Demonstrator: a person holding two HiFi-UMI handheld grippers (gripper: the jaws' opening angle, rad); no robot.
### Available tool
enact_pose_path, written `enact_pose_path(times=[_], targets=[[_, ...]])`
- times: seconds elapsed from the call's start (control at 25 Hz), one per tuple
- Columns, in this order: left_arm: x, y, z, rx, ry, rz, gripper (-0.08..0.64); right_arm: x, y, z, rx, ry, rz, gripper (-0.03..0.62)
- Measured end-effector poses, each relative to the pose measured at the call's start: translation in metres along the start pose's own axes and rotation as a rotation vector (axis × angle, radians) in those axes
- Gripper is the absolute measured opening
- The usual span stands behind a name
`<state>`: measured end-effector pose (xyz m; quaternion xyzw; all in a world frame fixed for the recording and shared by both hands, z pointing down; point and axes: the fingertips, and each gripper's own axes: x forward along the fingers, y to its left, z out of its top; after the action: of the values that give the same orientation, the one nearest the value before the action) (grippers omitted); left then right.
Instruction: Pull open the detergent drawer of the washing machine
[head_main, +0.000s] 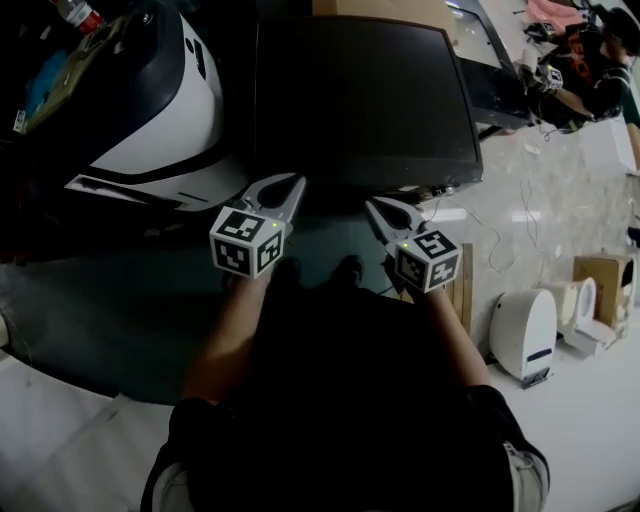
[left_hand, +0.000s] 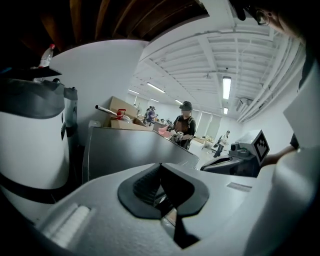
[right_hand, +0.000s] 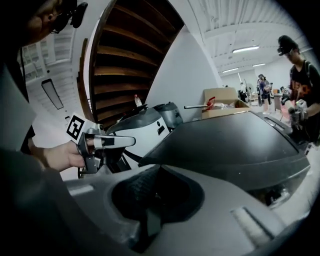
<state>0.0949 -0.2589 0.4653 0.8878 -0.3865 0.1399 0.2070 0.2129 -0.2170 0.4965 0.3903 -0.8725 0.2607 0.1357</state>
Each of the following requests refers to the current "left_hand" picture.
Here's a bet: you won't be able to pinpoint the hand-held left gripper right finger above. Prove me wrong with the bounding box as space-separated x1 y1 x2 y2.
161 162 273 256

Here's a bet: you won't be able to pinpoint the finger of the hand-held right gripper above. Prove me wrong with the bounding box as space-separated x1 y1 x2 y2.
200 154 235 176

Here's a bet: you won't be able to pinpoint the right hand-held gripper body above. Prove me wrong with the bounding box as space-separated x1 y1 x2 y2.
229 129 271 178

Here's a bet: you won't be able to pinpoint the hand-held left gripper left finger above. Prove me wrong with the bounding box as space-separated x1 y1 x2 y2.
33 162 183 256

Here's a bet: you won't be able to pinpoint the person's right forearm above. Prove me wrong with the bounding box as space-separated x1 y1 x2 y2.
261 144 297 167

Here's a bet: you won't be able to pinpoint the large open cardboard box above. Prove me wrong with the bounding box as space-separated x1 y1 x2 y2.
109 96 154 132

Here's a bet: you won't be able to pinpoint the pink plastic tub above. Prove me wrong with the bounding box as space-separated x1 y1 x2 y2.
153 126 171 137

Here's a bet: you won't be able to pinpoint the black washing machine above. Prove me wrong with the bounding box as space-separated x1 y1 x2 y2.
83 124 201 187

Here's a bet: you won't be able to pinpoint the white ceiling pipes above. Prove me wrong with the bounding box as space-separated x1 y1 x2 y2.
236 32 302 124

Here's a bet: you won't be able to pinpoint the metal tube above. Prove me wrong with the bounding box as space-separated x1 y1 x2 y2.
94 104 118 117

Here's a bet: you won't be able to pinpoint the white and black rounded appliance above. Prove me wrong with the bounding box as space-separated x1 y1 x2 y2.
0 77 79 218

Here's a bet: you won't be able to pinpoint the black glasses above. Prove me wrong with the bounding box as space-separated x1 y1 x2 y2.
254 8 271 26

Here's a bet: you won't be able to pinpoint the person's head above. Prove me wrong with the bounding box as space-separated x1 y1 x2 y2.
246 0 308 46

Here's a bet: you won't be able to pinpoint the clear bottle with red label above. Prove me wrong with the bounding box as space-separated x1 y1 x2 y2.
37 44 56 70

